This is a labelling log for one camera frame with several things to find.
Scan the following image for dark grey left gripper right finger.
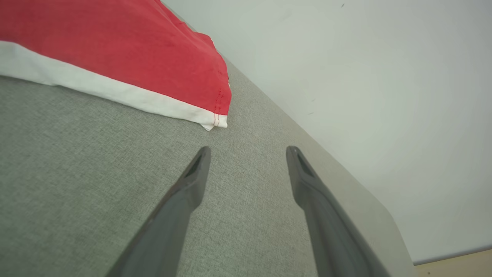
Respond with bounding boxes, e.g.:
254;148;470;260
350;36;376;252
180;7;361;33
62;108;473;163
286;146;391;277

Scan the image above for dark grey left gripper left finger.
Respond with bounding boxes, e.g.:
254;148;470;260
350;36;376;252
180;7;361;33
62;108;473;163
106;146;211;277

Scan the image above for red shorts with white hem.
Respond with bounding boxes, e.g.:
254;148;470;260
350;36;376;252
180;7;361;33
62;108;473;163
0;0;232;132

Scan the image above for grey fabric table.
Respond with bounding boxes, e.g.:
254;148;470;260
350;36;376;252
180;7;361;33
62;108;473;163
0;0;419;277

